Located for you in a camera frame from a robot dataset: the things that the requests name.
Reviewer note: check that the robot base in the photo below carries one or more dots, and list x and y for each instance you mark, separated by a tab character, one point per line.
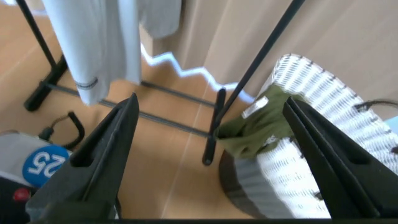
18	155

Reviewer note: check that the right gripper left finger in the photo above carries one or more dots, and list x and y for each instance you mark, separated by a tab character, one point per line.
99	180

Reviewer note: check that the pale grey shorts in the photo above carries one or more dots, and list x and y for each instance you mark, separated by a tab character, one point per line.
93	46

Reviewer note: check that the green garment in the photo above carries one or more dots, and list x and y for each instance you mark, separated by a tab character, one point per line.
258	130

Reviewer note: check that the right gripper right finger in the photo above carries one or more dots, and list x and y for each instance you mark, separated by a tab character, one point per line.
348	186

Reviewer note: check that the white laundry basket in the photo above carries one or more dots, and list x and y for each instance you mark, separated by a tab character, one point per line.
311	81

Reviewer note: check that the black clothes rack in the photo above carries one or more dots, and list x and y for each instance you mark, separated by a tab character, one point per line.
257	62

